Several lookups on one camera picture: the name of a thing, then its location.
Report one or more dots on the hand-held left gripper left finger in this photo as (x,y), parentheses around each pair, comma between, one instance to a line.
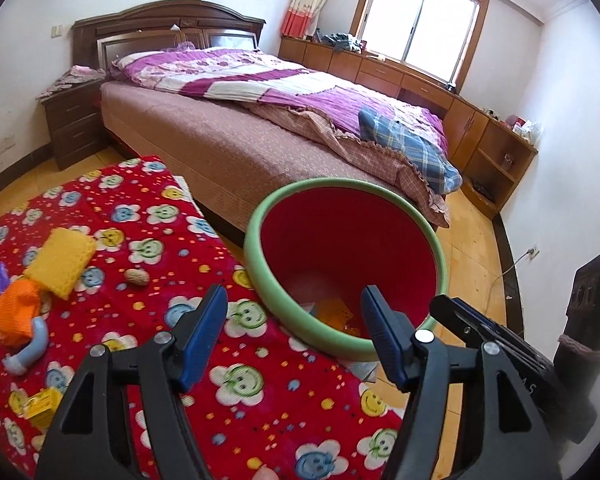
(202,340)

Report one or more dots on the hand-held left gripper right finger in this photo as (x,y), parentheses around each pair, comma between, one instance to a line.
(380,340)

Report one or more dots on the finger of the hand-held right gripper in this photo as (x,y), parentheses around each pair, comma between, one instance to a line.
(485,317)
(450,317)

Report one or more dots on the orange cardboard box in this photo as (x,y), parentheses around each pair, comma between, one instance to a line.
(332,314)

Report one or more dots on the tan nut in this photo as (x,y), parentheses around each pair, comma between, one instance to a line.
(137,277)

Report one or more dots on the red bucket with green rim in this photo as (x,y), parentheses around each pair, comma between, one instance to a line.
(340,240)

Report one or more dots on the yellow foam net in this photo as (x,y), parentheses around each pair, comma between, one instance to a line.
(60,262)

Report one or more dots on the light blue tube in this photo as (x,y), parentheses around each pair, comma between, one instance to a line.
(32,347)

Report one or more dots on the small yellow box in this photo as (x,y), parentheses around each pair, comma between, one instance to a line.
(42,407)

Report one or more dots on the orange foam net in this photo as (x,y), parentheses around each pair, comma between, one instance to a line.
(17,310)

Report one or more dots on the person's right forearm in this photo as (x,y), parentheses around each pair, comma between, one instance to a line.
(597,300)

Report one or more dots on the white underlay cloth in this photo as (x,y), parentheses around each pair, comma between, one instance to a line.
(195,205)

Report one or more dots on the red smiley-flower blanket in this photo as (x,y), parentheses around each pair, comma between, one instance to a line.
(130,210)

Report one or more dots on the blue plaid pillow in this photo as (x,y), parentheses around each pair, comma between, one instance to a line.
(410,145)

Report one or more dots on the white plastic bag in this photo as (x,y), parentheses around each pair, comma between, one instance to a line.
(527,131)

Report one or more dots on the red container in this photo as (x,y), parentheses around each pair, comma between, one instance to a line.
(512,121)

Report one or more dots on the bed mattress with pink-brown cover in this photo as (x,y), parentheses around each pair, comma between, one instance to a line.
(205,135)

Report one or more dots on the pink plaid ruffled blanket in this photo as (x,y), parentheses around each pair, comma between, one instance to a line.
(330,130)

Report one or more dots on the dark wooden nightstand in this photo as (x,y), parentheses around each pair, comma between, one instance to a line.
(75,125)

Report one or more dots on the light wooden cabinet row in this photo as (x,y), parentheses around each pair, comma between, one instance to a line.
(380,67)

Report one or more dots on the purple and white quilt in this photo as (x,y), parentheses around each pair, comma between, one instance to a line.
(260,75)

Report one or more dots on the pink clothes pile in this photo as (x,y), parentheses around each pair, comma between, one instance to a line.
(75,77)

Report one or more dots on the purple frilly cloth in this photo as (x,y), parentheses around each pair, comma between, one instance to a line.
(189,45)

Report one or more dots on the dark grey clothes pile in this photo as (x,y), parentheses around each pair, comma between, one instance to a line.
(342,40)

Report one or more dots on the wooden-framed window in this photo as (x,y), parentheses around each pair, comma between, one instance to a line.
(415,15)

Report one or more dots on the dark wooden headboard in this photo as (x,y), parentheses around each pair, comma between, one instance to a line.
(130,20)

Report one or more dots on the white wall socket with plug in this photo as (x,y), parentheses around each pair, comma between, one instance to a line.
(533,252)

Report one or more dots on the white wall switch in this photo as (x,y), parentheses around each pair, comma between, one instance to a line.
(57,30)

